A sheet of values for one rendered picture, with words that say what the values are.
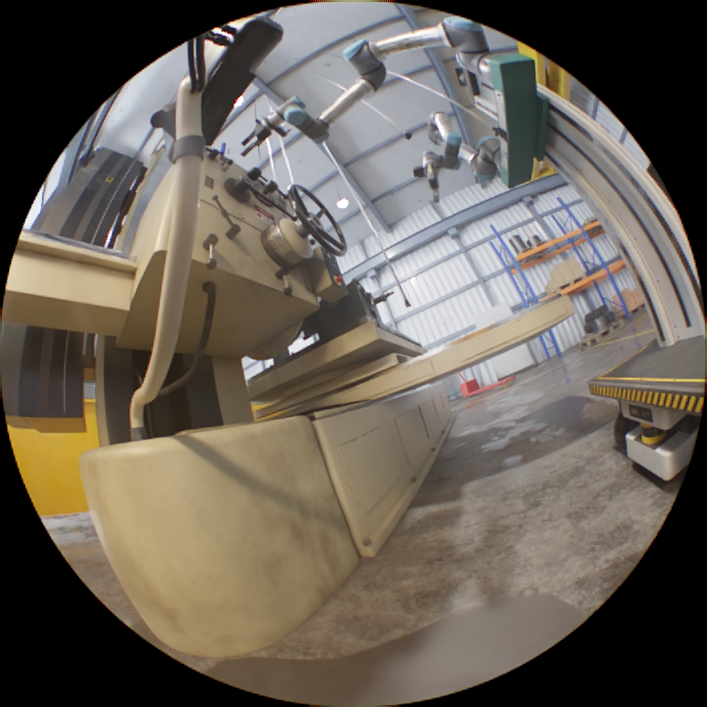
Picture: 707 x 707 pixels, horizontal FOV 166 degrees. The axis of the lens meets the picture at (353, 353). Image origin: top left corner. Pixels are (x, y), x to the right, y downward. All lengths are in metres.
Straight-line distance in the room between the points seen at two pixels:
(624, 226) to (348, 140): 7.82
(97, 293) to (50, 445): 2.21
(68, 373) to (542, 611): 1.59
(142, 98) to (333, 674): 9.37
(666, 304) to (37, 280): 1.97
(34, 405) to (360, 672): 1.27
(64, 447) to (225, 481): 2.48
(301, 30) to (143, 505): 8.24
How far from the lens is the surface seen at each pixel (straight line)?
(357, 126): 8.27
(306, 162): 8.38
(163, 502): 0.60
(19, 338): 1.32
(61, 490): 2.96
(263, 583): 0.70
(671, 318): 1.10
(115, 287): 0.96
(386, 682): 0.62
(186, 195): 0.33
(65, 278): 0.97
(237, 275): 0.83
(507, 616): 0.66
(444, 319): 8.30
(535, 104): 1.12
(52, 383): 1.22
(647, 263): 1.10
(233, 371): 1.47
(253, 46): 0.52
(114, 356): 1.25
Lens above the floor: 0.55
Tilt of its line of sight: 14 degrees up
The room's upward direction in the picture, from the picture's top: 18 degrees counter-clockwise
